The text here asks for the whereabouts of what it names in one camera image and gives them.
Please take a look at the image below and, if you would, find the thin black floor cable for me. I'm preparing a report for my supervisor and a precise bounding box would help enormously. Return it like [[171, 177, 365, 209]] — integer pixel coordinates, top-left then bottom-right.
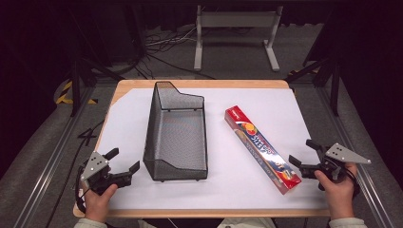
[[45, 120, 106, 228]]

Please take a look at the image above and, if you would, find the yellow black floor tape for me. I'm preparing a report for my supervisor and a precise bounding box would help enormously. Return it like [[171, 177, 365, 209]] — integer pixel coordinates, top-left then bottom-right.
[[55, 80, 98, 105]]

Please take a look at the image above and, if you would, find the bundle of floor cables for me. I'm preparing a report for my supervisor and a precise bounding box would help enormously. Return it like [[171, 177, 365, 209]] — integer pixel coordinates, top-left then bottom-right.
[[144, 26, 198, 55]]

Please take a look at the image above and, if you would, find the person's right hand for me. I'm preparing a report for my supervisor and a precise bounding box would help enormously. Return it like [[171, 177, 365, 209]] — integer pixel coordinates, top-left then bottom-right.
[[314, 161, 358, 220]]

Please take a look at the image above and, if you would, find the white metal stand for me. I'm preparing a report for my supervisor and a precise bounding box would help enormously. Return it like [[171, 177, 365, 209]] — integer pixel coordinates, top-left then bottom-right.
[[193, 4, 284, 72]]

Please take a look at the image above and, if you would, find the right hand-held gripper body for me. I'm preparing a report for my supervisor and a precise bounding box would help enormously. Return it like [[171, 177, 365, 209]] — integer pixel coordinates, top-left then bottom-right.
[[316, 142, 373, 184]]

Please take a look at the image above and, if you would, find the person's light clothing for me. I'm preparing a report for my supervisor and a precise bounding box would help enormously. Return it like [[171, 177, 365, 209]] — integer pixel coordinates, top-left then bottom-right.
[[137, 217, 278, 228]]

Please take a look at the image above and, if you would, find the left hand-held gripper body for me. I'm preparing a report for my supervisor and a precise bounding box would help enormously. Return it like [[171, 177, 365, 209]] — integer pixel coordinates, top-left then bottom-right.
[[77, 151, 123, 196]]

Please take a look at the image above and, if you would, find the black tripod stand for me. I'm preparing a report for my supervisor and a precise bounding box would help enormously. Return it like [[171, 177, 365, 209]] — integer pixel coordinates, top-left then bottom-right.
[[67, 6, 125, 118], [284, 47, 342, 117]]

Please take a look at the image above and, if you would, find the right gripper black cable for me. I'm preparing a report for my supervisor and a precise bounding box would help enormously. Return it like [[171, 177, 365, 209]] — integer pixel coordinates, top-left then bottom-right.
[[344, 166, 361, 198]]

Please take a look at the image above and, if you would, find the black wire mesh basket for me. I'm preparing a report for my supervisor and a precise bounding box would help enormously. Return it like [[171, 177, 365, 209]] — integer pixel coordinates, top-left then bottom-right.
[[143, 81, 209, 183]]

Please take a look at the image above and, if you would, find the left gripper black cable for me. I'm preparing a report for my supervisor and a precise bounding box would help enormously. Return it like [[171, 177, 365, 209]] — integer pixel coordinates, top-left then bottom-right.
[[74, 164, 88, 215]]

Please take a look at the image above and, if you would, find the person's left hand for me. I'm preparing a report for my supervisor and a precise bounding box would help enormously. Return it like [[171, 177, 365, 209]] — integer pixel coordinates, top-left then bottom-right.
[[83, 183, 119, 223]]

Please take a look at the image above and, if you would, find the white table sheet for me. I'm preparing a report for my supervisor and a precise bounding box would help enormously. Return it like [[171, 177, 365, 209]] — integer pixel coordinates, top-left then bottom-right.
[[95, 87, 330, 211]]

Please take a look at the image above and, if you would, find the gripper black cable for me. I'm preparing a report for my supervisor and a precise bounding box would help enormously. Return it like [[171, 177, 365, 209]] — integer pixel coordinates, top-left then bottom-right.
[[344, 166, 361, 198], [74, 164, 88, 215]]

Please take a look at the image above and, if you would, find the aluminium floor rail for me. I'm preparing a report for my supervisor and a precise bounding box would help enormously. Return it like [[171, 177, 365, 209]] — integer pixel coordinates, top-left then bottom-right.
[[317, 85, 397, 228], [12, 85, 97, 228]]

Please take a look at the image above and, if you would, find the long red wrap box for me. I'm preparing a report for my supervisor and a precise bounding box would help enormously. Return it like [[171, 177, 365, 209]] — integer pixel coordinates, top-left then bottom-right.
[[223, 104, 302, 196]]

